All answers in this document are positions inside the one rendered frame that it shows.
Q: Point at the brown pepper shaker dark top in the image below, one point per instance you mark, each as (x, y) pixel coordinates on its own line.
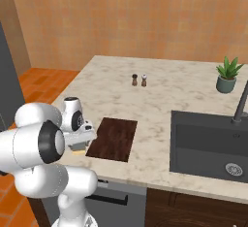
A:
(134, 81)

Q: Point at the yellow sponge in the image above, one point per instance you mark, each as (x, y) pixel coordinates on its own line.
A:
(78, 153)

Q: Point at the dark brown cutting board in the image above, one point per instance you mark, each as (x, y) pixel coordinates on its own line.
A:
(113, 139)

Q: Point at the dark grey tap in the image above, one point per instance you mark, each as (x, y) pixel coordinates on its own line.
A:
(240, 106)

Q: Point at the dark grey fridge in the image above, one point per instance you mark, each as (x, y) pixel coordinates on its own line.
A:
(9, 91)

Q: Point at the brown salt shaker white top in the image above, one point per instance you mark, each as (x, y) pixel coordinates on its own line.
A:
(144, 81)

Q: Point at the green plant in grey pot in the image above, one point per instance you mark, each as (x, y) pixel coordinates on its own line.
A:
(226, 82)

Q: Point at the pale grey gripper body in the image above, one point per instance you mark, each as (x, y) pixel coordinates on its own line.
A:
(79, 137)

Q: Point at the grey dishwasher front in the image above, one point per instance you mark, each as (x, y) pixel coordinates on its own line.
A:
(135, 210)

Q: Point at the dark wood cupboard door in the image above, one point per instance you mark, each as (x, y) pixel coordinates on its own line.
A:
(197, 213)

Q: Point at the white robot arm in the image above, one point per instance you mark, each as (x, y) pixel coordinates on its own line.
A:
(29, 146)

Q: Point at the dark grey sink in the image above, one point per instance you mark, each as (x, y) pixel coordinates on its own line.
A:
(206, 146)

